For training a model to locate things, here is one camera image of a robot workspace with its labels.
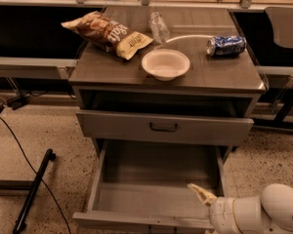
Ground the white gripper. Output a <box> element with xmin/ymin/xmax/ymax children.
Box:
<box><xmin>188</xmin><ymin>183</ymin><xmax>235</xmax><ymax>234</ymax></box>

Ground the grey drawer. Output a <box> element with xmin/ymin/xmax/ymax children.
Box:
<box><xmin>76</xmin><ymin>110</ymin><xmax>253</xmax><ymax>146</ymax></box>
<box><xmin>73</xmin><ymin>140</ymin><xmax>227</xmax><ymax>234</ymax></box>

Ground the grey wooden drawer cabinet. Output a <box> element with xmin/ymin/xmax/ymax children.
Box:
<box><xmin>68</xmin><ymin>5</ymin><xmax>268</xmax><ymax>154</ymax></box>

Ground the grey top drawer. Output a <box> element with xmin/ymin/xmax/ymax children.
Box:
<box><xmin>76</xmin><ymin>110</ymin><xmax>253</xmax><ymax>146</ymax></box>

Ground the white paper bowl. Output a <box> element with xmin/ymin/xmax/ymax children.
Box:
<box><xmin>142</xmin><ymin>49</ymin><xmax>190</xmax><ymax>81</ymax></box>

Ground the blue soda can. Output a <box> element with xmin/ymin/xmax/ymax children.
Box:
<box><xmin>206</xmin><ymin>36</ymin><xmax>247</xmax><ymax>57</ymax></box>

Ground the black metal stand leg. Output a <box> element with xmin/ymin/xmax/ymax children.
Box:
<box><xmin>13</xmin><ymin>149</ymin><xmax>56</xmax><ymax>234</ymax></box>

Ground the clear plastic bottle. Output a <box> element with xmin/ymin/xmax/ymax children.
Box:
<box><xmin>148</xmin><ymin>12</ymin><xmax>170</xmax><ymax>44</ymax></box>

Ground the brown chip bag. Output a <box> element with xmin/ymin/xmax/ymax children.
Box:
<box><xmin>62</xmin><ymin>12</ymin><xmax>153</xmax><ymax>60</ymax></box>

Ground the black floor cable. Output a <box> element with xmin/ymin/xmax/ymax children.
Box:
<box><xmin>0</xmin><ymin>114</ymin><xmax>72</xmax><ymax>234</ymax></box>

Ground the grey left workbench rail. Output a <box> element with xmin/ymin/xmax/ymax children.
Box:
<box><xmin>0</xmin><ymin>57</ymin><xmax>78</xmax><ymax>80</ymax></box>

